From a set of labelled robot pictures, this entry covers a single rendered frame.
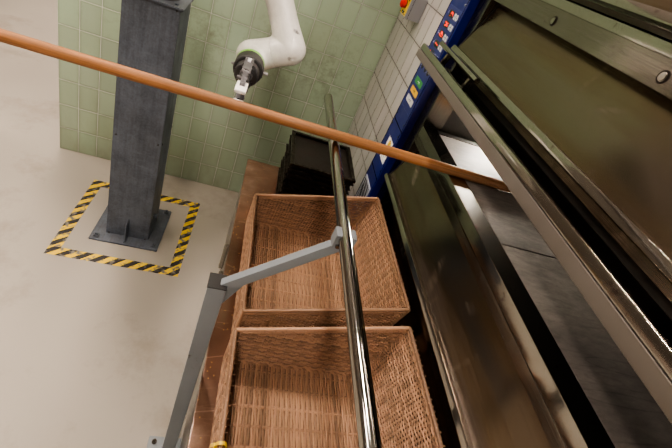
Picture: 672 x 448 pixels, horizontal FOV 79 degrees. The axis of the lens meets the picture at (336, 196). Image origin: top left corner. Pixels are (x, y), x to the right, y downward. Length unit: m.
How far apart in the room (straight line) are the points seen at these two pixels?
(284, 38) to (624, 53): 0.94
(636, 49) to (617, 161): 0.21
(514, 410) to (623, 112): 0.59
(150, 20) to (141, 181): 0.74
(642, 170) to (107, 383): 1.78
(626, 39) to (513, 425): 0.75
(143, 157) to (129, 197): 0.25
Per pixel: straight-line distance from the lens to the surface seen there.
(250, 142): 2.57
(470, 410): 1.01
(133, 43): 1.81
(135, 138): 1.99
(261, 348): 1.23
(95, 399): 1.87
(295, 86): 2.39
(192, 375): 1.24
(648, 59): 0.90
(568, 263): 0.66
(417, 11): 1.98
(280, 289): 1.48
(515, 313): 0.94
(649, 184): 0.80
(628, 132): 0.87
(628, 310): 0.60
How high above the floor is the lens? 1.68
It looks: 33 degrees down
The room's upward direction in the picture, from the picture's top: 25 degrees clockwise
